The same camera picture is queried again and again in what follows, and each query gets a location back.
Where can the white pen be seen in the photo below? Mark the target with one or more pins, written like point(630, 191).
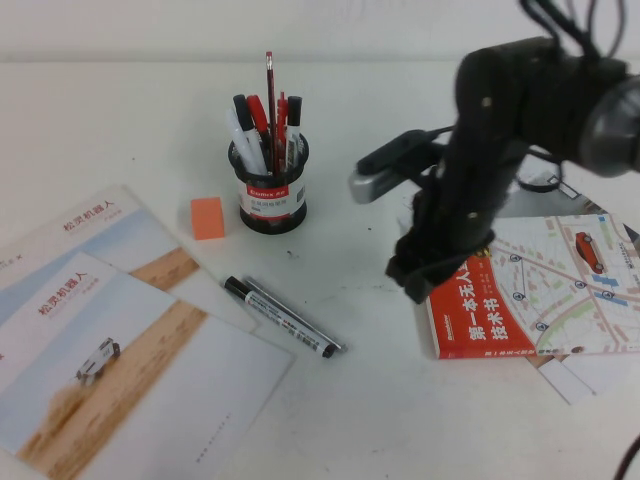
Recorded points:
point(240, 140)

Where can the brochure with grey interior photo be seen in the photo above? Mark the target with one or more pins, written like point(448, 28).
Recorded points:
point(575, 380)

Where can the orange foam block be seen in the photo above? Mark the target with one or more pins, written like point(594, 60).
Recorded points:
point(207, 220)

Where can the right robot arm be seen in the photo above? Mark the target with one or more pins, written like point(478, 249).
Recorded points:
point(615, 125)

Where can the red pencil with eraser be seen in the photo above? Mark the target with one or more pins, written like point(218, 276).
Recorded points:
point(270, 90)

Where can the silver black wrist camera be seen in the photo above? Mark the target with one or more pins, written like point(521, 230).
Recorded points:
point(375, 182)

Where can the black capped slim marker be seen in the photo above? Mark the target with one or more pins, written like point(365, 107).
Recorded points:
point(241, 110)

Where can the black mesh pen holder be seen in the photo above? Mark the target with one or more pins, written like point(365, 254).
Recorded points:
point(270, 220)

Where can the red ballpoint pen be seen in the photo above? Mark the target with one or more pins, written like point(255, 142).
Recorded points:
point(282, 115)

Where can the red book with map cover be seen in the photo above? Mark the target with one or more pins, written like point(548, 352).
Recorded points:
point(475, 325)

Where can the grey silver pen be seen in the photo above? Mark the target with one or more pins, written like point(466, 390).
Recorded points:
point(300, 316)

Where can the brochure with white vehicle photo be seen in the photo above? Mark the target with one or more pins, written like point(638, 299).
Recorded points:
point(150, 400)

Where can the white marker with black cap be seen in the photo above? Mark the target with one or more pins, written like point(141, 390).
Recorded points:
point(294, 110)
point(280, 321)

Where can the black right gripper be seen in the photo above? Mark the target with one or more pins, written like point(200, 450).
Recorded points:
point(480, 150)

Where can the red capped marker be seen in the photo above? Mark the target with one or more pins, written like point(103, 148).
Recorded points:
point(257, 112)

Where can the brochure with sky and sand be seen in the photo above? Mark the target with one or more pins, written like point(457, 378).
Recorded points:
point(100, 225)

